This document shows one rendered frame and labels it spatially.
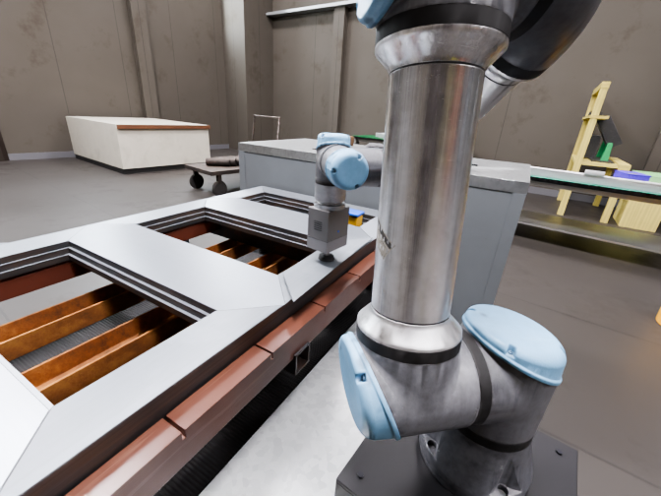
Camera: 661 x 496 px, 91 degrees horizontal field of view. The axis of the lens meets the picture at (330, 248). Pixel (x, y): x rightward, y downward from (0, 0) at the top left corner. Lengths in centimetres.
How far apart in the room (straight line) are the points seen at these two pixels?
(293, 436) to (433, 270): 45
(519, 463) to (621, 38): 729
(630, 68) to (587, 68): 56
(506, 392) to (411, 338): 13
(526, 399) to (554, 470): 21
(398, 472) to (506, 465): 14
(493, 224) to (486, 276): 20
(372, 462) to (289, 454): 17
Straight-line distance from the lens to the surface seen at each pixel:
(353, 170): 62
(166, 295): 77
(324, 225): 76
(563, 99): 748
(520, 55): 44
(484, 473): 53
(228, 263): 84
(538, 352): 43
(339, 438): 68
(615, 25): 761
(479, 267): 135
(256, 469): 65
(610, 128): 653
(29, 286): 112
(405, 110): 32
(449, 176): 31
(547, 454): 66
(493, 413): 44
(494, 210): 129
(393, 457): 56
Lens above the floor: 122
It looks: 23 degrees down
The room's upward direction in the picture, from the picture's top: 4 degrees clockwise
